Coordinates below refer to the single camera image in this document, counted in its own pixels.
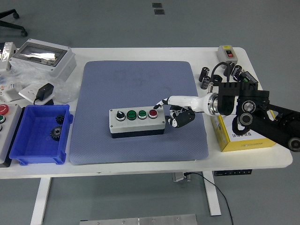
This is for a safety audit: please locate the silver metal plate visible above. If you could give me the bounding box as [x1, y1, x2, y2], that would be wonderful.
[79, 213, 198, 225]

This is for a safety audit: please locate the large black gear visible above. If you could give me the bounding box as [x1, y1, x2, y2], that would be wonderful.
[49, 126, 63, 142]

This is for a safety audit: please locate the grey table bracket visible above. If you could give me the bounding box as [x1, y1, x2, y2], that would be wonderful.
[172, 172, 191, 183]

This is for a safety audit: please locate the grey enclosure with clear lid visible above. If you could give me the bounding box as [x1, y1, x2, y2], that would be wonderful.
[8, 38, 77, 82]

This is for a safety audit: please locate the small white packaging box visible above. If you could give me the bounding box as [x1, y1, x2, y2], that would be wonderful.
[0, 83, 22, 103]

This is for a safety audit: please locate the black power adapter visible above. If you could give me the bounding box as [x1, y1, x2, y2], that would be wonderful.
[33, 82, 55, 106]

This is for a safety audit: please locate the grey power switch box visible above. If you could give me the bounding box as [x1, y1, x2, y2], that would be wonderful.
[216, 45, 239, 69]

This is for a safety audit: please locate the black office chair base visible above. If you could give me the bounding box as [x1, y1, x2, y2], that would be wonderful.
[0, 8, 28, 38]

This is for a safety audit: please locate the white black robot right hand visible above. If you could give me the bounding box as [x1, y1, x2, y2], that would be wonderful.
[152, 95, 209, 129]

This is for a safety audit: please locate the thin black cable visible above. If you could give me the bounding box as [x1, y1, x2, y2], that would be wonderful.
[185, 172, 234, 225]

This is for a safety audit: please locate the grey four-button control box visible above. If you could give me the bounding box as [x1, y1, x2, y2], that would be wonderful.
[109, 105, 166, 139]

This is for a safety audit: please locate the grey-blue table mat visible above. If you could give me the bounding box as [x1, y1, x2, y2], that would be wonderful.
[69, 60, 209, 165]

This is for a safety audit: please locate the white silver device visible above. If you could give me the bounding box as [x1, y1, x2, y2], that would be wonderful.
[0, 42, 17, 72]

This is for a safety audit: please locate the black terminal module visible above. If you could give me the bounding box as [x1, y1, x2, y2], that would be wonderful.
[238, 71, 259, 88]

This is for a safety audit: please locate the black table control panel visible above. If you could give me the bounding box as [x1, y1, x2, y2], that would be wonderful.
[213, 169, 253, 177]

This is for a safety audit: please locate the blue plastic bin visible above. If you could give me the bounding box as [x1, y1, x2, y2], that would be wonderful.
[8, 104, 74, 166]

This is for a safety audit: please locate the white wall socket plate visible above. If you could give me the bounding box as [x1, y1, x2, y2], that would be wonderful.
[18, 84, 54, 105]

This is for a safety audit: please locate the white table leg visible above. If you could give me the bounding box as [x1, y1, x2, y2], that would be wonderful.
[30, 177, 52, 225]
[202, 171, 222, 217]

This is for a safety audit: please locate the grey emergency-stop control box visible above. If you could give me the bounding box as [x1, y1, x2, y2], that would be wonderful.
[0, 103, 24, 167]

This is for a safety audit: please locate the yellow white cardboard box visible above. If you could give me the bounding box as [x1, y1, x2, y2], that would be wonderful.
[210, 110, 277, 152]

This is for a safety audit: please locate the clear plastic bag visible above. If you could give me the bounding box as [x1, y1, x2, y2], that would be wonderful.
[0, 62, 80, 104]

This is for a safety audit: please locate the black cylindrical capacitor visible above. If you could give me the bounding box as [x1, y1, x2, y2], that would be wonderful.
[198, 66, 210, 83]
[223, 61, 236, 77]
[232, 65, 243, 82]
[200, 75, 211, 90]

